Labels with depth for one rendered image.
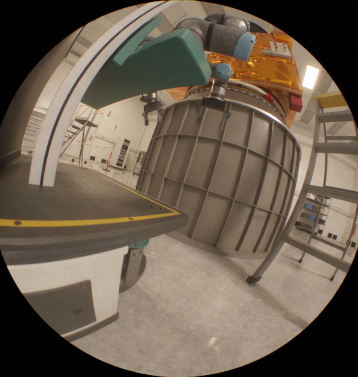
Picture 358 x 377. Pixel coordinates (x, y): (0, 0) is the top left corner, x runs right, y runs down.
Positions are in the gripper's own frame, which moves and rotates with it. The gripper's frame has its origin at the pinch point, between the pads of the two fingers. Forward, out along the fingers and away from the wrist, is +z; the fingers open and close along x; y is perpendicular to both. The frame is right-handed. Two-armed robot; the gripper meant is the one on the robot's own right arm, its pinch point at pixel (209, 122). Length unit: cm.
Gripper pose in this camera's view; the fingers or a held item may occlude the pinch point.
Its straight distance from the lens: 73.6
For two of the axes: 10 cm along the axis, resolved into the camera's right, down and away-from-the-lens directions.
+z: -2.3, 8.5, 4.6
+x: 8.4, 4.2, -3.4
